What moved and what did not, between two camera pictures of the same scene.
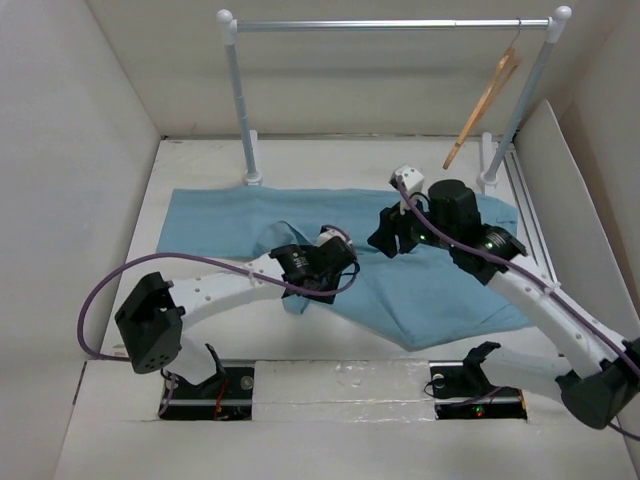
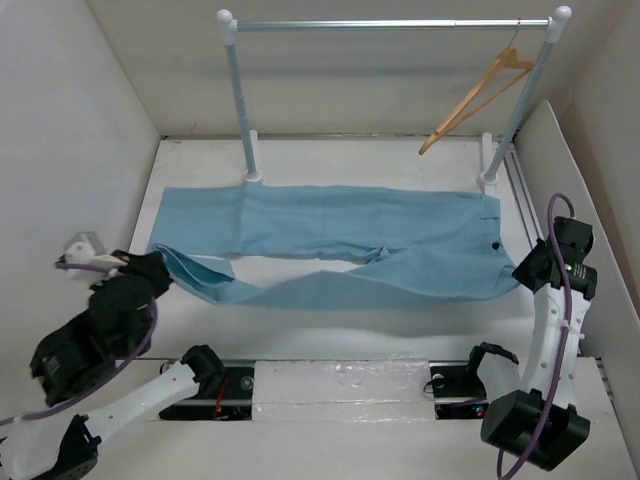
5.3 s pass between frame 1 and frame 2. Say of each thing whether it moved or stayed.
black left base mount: stayed
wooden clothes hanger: moved
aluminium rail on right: stayed
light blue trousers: moved
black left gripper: moved
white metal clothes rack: stayed
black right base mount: stayed
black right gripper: moved
